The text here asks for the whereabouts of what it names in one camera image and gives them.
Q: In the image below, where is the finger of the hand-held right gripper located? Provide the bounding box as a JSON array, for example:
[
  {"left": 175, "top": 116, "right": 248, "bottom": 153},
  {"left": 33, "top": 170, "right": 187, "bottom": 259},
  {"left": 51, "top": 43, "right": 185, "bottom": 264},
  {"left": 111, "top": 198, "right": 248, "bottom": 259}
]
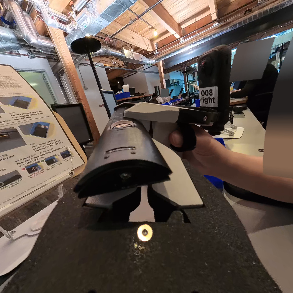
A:
[{"left": 123, "top": 102, "right": 194, "bottom": 124}]

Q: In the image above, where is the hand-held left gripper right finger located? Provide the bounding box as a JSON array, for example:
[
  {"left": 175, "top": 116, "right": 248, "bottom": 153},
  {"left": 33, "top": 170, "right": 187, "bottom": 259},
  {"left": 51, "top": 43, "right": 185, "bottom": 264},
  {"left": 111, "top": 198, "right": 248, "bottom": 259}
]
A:
[{"left": 148, "top": 137, "right": 204, "bottom": 215}]

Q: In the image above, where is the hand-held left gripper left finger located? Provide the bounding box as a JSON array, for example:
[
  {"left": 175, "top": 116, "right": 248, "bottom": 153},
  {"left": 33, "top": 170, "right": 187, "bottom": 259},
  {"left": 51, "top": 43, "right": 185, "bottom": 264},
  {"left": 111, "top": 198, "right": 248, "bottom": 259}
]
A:
[{"left": 85, "top": 186, "right": 142, "bottom": 211}]

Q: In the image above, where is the black remote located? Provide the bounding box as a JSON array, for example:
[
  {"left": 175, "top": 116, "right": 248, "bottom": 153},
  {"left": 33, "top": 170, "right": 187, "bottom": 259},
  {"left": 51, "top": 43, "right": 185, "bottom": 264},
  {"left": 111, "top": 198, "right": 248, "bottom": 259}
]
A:
[{"left": 73, "top": 112, "right": 173, "bottom": 199}]

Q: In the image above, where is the person's right forearm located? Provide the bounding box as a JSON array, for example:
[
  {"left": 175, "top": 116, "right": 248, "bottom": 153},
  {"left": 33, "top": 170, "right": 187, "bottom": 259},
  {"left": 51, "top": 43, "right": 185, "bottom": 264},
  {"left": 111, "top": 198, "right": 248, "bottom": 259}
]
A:
[{"left": 215, "top": 147, "right": 293, "bottom": 204}]

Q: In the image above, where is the person's right hand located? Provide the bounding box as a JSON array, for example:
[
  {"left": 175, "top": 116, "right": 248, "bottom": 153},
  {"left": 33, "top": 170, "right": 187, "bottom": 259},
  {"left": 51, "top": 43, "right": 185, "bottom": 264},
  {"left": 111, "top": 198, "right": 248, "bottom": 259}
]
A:
[{"left": 169, "top": 126, "right": 230, "bottom": 177}]

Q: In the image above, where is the blue plastic bin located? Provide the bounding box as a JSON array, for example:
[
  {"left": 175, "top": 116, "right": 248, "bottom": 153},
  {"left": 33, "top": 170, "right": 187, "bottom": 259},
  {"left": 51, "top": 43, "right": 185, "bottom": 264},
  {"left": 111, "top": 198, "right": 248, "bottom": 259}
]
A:
[{"left": 204, "top": 137, "right": 227, "bottom": 191}]

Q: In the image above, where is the black display on stand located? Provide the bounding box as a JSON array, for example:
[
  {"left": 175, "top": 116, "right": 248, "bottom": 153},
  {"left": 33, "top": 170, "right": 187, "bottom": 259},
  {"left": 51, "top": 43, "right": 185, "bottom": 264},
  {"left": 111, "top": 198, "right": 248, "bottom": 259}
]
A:
[
  {"left": 100, "top": 89, "right": 118, "bottom": 116},
  {"left": 51, "top": 103, "right": 95, "bottom": 148}
]

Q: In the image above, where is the instruction sheet on stand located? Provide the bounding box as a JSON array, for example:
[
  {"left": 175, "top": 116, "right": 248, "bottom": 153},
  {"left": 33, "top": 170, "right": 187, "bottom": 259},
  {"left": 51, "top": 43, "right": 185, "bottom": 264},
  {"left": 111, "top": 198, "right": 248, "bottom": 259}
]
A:
[{"left": 0, "top": 110, "right": 88, "bottom": 218}]

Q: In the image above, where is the black mat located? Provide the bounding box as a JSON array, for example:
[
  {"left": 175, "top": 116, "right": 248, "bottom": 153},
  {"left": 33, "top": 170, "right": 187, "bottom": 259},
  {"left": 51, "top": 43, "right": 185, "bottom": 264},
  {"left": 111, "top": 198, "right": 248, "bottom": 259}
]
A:
[{"left": 223, "top": 181, "right": 293, "bottom": 207}]

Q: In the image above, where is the wooden pillar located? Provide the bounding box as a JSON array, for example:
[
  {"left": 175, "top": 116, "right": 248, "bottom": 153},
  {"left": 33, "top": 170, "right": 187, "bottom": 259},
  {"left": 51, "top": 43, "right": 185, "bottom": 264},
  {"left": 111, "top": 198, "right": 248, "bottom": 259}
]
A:
[{"left": 45, "top": 23, "right": 101, "bottom": 143}]

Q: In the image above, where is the black floor lamp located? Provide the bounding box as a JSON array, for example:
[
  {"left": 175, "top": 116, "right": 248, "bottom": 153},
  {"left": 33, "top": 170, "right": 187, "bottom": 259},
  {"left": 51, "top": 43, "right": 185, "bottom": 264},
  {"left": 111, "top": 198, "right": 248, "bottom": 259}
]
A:
[{"left": 71, "top": 37, "right": 113, "bottom": 118}]

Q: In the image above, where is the white stand base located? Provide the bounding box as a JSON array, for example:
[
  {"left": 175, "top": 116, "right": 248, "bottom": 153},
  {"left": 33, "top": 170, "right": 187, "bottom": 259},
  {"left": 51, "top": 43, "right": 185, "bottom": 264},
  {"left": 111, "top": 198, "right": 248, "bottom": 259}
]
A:
[{"left": 0, "top": 201, "right": 60, "bottom": 276}]

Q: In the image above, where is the printed instruction poster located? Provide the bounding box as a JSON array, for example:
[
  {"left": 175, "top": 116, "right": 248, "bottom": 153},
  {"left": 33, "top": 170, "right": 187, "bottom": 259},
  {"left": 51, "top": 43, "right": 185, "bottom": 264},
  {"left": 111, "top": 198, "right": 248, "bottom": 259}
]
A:
[{"left": 0, "top": 64, "right": 86, "bottom": 193}]

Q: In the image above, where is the metal wire page holder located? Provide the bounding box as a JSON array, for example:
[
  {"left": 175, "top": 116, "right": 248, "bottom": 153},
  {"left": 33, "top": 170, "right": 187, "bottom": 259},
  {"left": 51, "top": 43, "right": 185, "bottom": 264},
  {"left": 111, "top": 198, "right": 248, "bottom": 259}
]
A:
[{"left": 64, "top": 146, "right": 75, "bottom": 177}]

